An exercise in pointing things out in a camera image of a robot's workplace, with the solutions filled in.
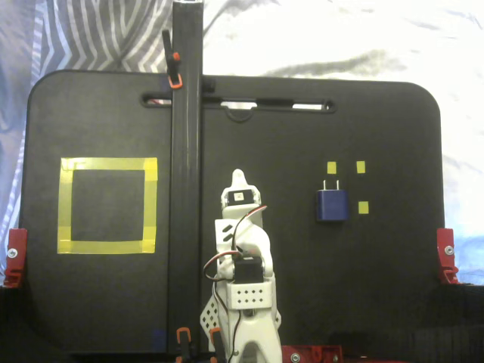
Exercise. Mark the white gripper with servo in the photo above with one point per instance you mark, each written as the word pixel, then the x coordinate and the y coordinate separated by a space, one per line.
pixel 240 197

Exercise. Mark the blue white USB wall charger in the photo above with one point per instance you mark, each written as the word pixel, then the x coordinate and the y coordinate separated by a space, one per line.
pixel 332 206

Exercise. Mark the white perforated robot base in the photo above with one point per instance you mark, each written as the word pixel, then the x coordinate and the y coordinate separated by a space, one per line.
pixel 204 321

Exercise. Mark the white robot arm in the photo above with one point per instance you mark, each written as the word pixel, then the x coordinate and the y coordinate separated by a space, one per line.
pixel 247 296

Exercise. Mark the small yellow tape marker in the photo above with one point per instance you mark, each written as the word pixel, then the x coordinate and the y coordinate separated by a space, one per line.
pixel 331 167
pixel 360 167
pixel 363 207

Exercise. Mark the orange black spring clamp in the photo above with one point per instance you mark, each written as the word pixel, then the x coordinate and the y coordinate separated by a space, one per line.
pixel 173 68

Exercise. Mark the yellow tape square outline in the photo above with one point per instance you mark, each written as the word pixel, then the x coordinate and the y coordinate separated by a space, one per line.
pixel 106 164

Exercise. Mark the small orange black clamp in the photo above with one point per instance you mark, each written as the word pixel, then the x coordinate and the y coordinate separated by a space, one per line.
pixel 183 336
pixel 215 334

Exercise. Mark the small blue tape piece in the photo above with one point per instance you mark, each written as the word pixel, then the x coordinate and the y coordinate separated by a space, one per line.
pixel 159 336

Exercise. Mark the white grey patterned bedsheet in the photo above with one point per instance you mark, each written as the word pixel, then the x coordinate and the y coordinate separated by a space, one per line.
pixel 340 38

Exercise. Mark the red screw clamp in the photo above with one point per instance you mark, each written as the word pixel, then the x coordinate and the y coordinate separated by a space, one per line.
pixel 314 354

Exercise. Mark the black curved backdrop board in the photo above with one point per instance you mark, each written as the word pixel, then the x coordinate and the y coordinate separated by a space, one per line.
pixel 461 321

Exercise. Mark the red corner bracket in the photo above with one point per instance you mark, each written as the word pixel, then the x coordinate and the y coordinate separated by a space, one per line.
pixel 16 257
pixel 447 257

